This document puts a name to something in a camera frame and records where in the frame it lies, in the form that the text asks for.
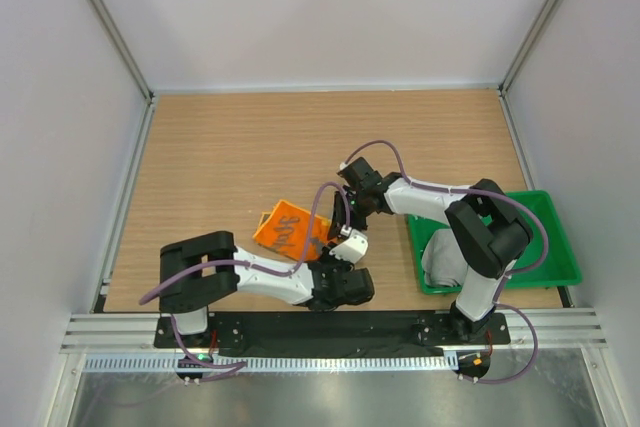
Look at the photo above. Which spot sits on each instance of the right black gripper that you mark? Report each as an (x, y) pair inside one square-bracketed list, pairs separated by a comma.
[(339, 216)]

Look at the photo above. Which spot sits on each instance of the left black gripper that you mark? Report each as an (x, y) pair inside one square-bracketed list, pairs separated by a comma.
[(345, 265)]

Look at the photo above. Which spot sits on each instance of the grey orange happy towel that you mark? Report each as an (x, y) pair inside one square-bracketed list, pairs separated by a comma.
[(283, 231)]

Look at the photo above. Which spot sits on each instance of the grey panda towel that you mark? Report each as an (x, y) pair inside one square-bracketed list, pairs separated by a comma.
[(442, 261)]

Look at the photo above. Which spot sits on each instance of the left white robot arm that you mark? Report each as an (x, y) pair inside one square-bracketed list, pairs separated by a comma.
[(197, 272)]

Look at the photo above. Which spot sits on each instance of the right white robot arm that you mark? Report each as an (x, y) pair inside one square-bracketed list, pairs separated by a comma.
[(489, 232)]

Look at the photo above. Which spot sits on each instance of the green plastic tray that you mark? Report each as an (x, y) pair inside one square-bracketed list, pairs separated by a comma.
[(559, 268)]

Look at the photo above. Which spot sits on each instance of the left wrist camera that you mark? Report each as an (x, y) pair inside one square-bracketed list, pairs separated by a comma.
[(352, 246)]

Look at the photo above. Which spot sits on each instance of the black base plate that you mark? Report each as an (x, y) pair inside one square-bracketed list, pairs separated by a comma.
[(339, 334)]

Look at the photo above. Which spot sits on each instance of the slotted cable duct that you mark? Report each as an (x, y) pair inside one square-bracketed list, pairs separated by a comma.
[(174, 362)]

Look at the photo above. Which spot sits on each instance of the front aluminium rail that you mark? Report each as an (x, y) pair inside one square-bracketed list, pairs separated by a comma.
[(135, 332)]

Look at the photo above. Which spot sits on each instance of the right aluminium frame post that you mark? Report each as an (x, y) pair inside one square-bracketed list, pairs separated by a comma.
[(529, 42)]

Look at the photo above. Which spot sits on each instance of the aluminium frame post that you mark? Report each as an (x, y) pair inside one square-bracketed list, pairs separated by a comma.
[(108, 24), (529, 42)]

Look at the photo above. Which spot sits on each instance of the left aluminium frame post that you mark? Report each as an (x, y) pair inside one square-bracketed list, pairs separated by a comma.
[(108, 24)]

